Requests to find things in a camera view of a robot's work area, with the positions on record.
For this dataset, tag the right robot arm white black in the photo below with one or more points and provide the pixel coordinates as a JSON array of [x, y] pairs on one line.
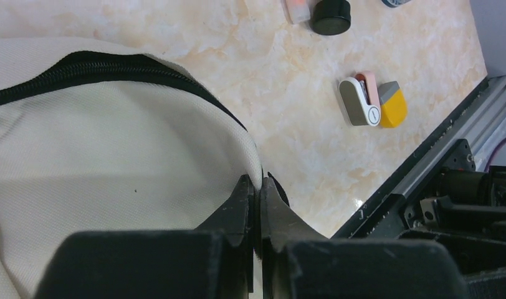
[[464, 210]]

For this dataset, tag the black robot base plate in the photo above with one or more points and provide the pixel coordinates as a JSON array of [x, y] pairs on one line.
[[386, 214]]

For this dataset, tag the blue patterned tape roll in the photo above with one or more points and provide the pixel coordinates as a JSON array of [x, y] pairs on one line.
[[394, 3]]

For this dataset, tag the beige canvas backpack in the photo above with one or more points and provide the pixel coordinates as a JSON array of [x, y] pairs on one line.
[[99, 136]]

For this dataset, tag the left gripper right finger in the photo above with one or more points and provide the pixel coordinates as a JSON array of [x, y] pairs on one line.
[[299, 262]]

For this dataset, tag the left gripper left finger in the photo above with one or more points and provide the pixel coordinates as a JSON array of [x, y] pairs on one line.
[[213, 260]]

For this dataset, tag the yellow eraser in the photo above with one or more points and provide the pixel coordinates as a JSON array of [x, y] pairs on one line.
[[393, 105]]

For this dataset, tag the aluminium frame rails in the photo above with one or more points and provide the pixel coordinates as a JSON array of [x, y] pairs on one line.
[[475, 124]]

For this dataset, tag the red black stamp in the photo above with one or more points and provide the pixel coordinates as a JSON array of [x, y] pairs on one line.
[[331, 17]]

